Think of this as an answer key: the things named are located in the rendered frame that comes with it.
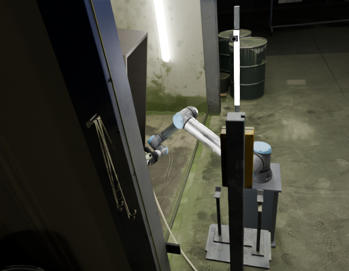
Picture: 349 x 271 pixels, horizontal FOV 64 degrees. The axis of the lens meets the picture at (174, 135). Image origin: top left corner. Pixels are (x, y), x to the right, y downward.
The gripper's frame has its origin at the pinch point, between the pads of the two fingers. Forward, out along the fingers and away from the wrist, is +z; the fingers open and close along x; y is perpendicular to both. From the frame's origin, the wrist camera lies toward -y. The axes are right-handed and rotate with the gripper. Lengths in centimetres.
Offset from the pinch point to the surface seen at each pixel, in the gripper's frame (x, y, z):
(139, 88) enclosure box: -1, -60, -28
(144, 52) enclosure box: -22, -85, -24
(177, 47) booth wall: 33, -108, -176
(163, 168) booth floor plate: 44, 31, -80
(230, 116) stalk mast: -126, -29, 84
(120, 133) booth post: -79, -33, 87
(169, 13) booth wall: 22, -149, -163
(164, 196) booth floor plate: 24, 51, -42
